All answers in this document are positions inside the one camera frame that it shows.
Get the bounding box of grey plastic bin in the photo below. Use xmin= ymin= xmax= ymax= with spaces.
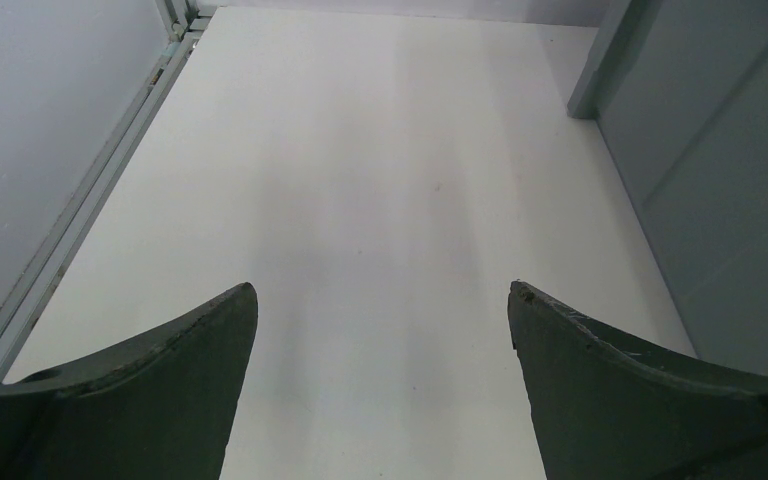
xmin=568 ymin=0 xmax=768 ymax=375

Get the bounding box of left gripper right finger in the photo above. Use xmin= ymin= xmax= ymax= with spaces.
xmin=507 ymin=281 xmax=768 ymax=479

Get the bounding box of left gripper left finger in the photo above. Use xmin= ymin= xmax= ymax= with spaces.
xmin=0 ymin=283 xmax=258 ymax=479

